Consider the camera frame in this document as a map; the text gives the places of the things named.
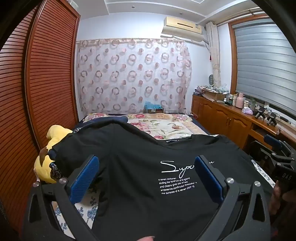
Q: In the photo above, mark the wooden louvered wardrobe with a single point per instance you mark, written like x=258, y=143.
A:
x=50, y=81

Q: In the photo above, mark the floral cream quilt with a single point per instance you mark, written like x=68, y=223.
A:
x=157, y=125

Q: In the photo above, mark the pink thermos bottle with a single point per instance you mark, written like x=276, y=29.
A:
x=239, y=100

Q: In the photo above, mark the wall air conditioner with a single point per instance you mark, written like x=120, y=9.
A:
x=180, y=27

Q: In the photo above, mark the grey window blind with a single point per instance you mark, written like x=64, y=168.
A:
x=261, y=64

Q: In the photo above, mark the wooden sideboard cabinet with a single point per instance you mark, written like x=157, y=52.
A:
x=222, y=115

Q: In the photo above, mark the cream tied curtain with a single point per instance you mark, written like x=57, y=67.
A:
x=215, y=58

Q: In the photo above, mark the teal bag on box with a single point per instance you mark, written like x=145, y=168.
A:
x=153, y=107

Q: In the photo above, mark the navy folded blanket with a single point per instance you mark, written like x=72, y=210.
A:
x=101, y=121

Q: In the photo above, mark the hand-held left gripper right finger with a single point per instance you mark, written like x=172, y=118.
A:
x=210, y=179

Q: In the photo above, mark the cardboard box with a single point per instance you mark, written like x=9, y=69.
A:
x=214, y=95

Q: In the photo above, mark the small white fan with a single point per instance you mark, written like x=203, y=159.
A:
x=211, y=80

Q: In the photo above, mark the person's right hand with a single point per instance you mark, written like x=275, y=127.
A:
x=276, y=201

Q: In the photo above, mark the yellow plush toy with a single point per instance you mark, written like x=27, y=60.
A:
x=44, y=167

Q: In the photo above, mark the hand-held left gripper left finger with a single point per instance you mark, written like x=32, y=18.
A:
x=83, y=176

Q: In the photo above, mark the black printed t-shirt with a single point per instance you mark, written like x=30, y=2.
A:
x=138, y=173

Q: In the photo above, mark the blue floral bed sheet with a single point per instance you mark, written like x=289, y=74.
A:
x=85, y=208

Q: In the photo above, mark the purple cloth bundle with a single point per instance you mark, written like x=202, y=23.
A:
x=247, y=111

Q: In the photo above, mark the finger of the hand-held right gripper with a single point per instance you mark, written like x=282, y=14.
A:
x=260, y=150
x=272, y=140

